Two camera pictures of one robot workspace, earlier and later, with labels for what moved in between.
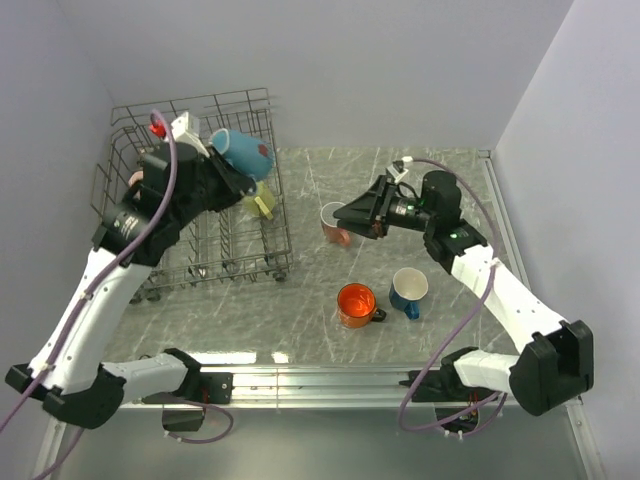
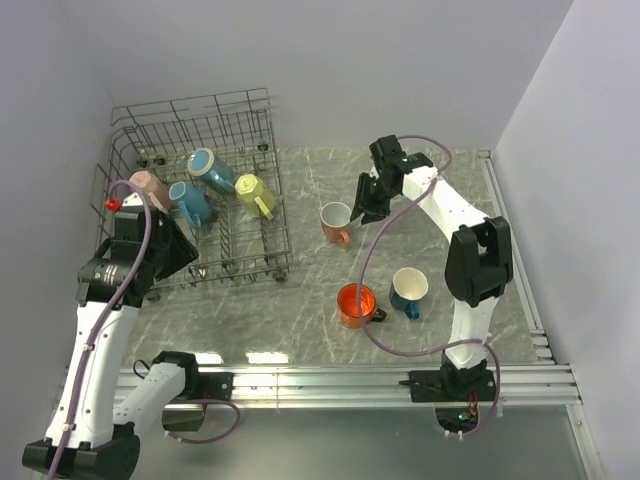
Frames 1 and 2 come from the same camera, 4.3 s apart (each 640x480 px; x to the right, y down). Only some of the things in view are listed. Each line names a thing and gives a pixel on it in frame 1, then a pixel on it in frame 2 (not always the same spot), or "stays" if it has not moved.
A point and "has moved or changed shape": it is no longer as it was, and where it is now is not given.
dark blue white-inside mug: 408,287 stays
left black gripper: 234,182 → 184,250
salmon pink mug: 329,224 stays
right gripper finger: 375,228 → 373,211
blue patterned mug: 250,153 has moved or changed shape
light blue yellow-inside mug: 220,140 has moved or changed shape
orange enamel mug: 357,306 stays
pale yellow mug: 260,203 stays
